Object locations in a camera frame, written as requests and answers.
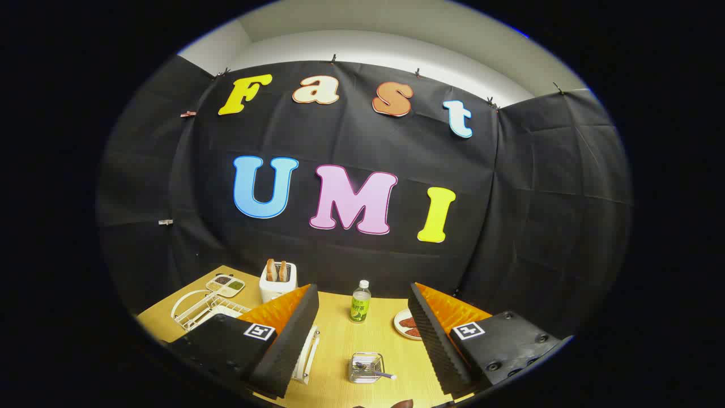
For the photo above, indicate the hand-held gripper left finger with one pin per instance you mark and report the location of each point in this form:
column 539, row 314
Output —
column 291, row 340

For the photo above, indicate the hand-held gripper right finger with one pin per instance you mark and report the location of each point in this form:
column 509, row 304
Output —
column 433, row 340

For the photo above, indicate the white plate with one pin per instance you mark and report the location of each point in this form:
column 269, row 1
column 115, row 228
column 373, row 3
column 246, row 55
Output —
column 399, row 330

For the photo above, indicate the red meat piece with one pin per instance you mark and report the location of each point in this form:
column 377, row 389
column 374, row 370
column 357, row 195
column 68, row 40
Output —
column 408, row 322
column 414, row 332

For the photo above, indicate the white toaster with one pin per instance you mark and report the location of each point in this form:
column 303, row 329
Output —
column 272, row 292

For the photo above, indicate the toast slice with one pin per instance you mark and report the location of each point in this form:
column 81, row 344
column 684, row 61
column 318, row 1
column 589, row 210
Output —
column 282, row 271
column 272, row 271

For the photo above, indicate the green label drink bottle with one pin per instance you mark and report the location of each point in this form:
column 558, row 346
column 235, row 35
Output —
column 359, row 306

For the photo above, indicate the divided condiment tray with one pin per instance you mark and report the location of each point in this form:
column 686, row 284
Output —
column 225, row 285

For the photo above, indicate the black backdrop cloth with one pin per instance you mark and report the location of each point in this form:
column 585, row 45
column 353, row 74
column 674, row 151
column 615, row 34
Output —
column 510, row 226

